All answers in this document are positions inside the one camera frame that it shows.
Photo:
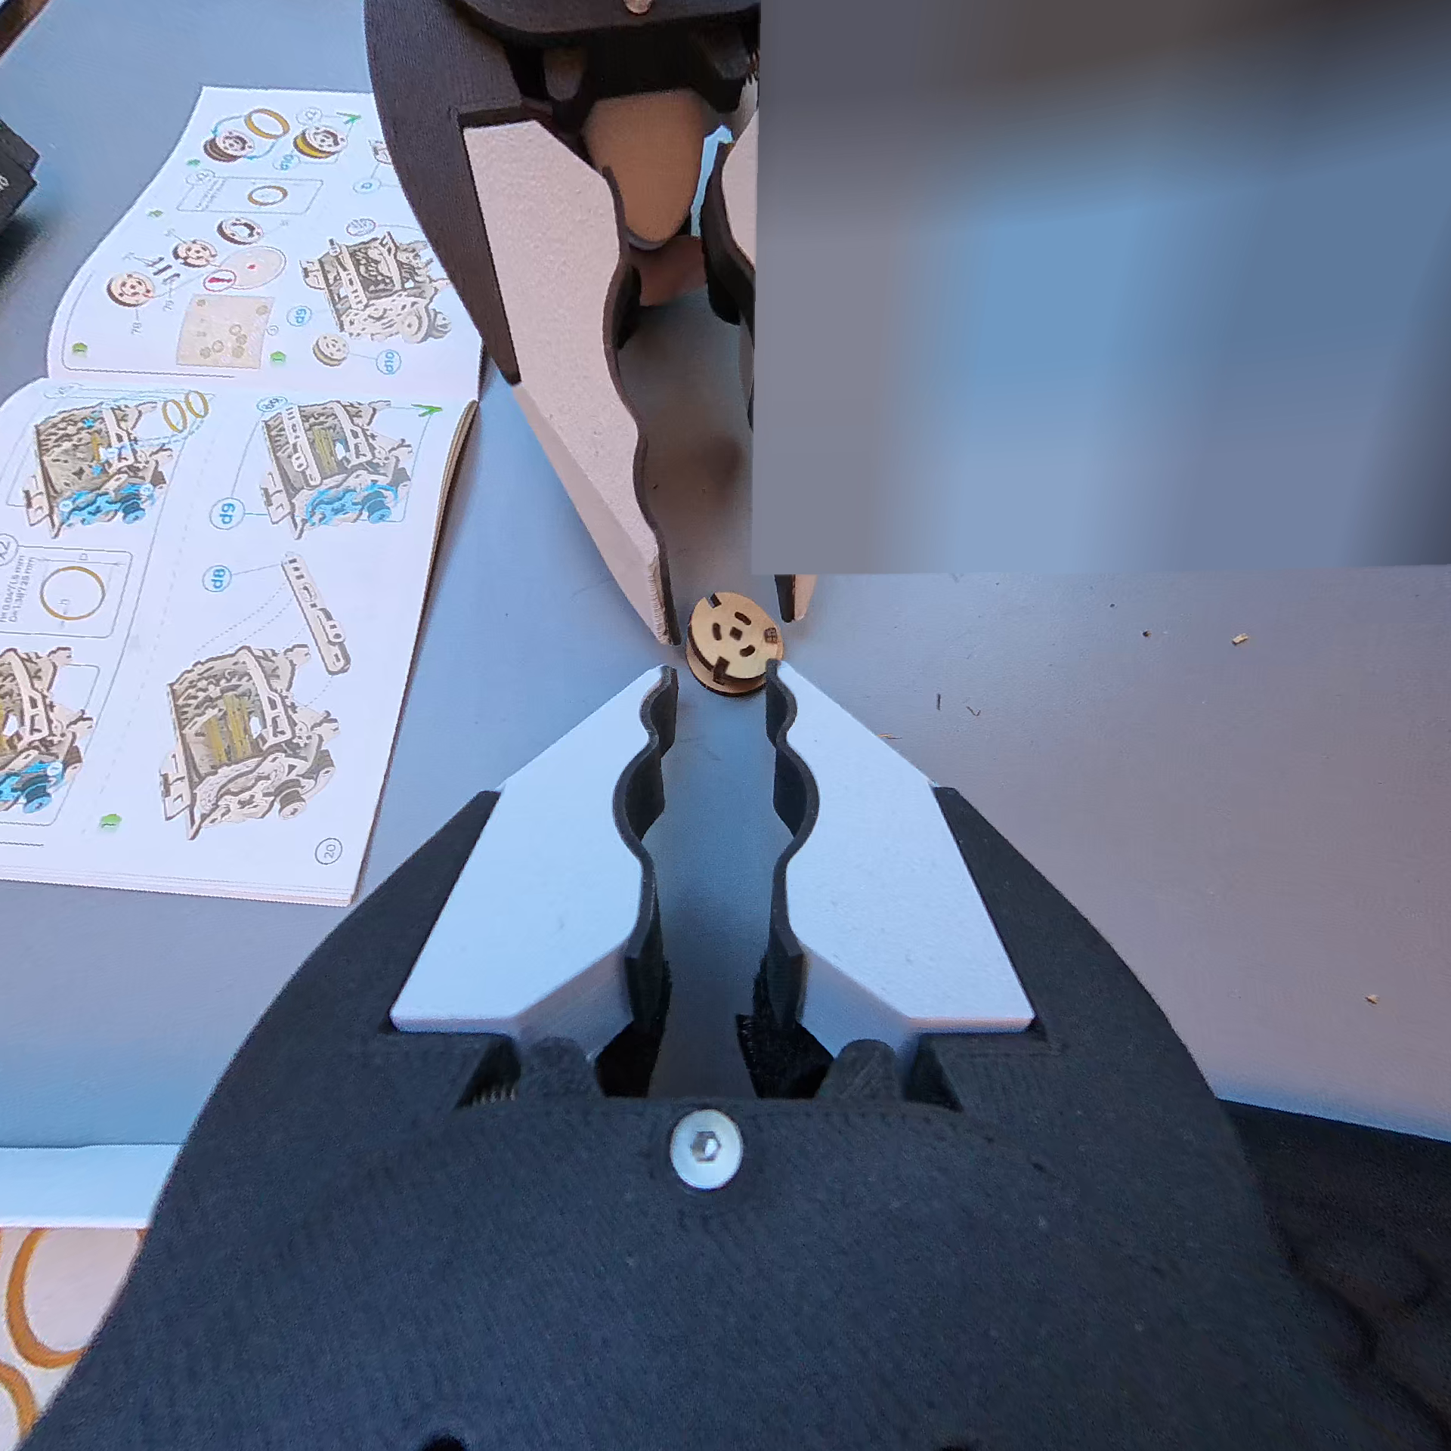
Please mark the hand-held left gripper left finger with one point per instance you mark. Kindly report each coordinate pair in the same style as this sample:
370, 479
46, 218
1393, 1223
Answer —
533, 907

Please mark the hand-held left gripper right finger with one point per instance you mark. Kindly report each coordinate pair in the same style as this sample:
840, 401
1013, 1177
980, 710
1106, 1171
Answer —
902, 907

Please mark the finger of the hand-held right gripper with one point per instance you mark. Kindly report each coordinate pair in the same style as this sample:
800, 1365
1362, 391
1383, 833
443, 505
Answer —
545, 284
740, 204

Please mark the round wooden disc with holes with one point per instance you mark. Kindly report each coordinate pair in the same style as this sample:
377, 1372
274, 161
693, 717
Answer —
726, 686

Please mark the notched round wooden disc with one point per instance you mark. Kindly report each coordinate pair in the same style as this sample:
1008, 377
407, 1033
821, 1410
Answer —
709, 634

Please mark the grey desk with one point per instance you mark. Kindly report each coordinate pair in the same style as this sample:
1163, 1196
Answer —
1134, 793

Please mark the person's right hand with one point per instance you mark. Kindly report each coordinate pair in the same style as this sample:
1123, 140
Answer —
647, 170

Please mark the illustrated instruction booklet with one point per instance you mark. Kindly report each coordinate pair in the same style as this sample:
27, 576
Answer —
374, 681

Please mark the black model kit box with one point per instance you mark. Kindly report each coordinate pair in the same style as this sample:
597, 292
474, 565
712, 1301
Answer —
11, 170

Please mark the white cardboard box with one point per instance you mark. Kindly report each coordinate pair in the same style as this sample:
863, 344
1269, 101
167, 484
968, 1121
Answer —
68, 1178

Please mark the person's dark clothing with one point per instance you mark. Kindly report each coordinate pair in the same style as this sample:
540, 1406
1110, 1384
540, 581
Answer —
1360, 1270

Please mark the cluster of tan rubber rings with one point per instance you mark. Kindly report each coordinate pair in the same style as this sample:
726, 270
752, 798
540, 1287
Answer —
46, 1356

